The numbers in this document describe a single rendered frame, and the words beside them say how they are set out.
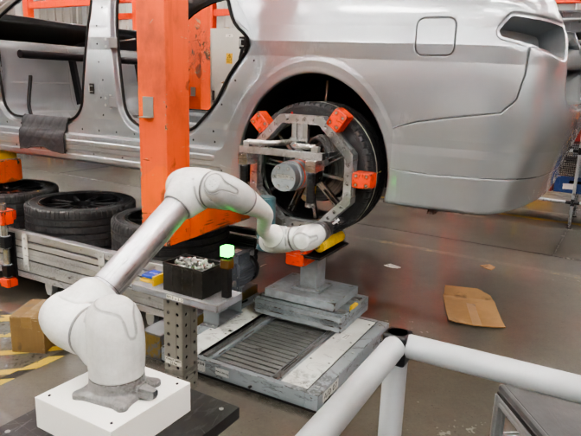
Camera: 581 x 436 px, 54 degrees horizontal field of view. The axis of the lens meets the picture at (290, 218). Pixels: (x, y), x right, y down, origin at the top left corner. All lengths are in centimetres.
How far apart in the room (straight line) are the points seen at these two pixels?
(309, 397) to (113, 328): 99
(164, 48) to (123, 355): 138
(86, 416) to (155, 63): 150
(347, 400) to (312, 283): 243
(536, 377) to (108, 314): 121
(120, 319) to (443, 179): 150
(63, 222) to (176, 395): 196
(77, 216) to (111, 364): 194
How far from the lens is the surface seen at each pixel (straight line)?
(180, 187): 198
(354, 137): 263
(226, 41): 759
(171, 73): 257
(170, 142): 257
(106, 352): 163
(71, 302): 179
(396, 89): 257
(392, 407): 69
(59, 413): 173
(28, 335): 294
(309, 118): 263
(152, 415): 169
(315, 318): 285
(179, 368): 243
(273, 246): 238
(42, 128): 402
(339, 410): 51
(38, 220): 360
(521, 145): 250
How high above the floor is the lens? 127
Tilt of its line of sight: 13 degrees down
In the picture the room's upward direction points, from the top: 2 degrees clockwise
